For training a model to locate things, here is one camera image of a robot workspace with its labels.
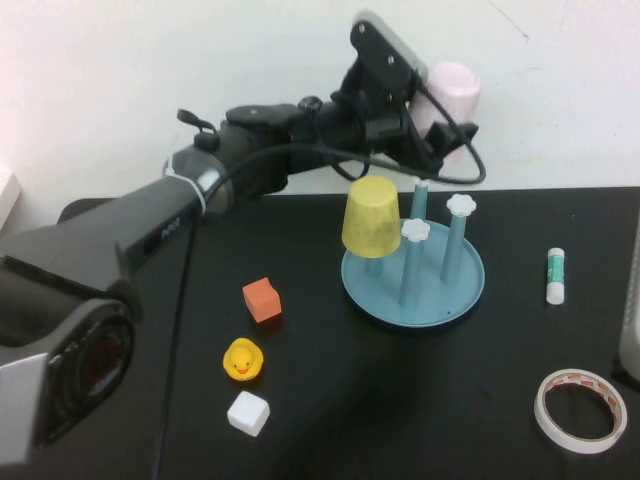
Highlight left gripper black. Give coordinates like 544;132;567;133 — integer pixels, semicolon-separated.
344;64;479;171

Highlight pink plastic cup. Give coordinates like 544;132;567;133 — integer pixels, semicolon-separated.
409;61;482;171

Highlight yellow plastic cup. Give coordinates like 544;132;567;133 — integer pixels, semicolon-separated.
341;175;403;260

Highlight blue cup stand white caps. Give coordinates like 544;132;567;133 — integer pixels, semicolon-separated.
340;179;486;331

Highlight green white glue stick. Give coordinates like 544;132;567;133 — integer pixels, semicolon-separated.
544;247;570;305

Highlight orange foam cube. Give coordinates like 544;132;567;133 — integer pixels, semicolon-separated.
242;278;282;325

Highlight white adhesive tape roll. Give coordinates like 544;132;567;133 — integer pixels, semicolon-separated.
532;368;628;455

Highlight yellow rubber duck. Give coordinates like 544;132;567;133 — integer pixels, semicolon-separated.
222;338;265;384

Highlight white foam cube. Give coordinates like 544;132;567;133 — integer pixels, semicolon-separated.
227;391;271;439

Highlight white side furniture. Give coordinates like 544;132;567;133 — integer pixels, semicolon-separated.
0;172;24;236

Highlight left wrist camera black cable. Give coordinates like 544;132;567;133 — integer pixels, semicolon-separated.
157;82;489;480

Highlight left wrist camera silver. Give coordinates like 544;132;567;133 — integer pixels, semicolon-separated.
349;10;430;96

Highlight white cable tie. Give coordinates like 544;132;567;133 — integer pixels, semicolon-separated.
163;155;209;219

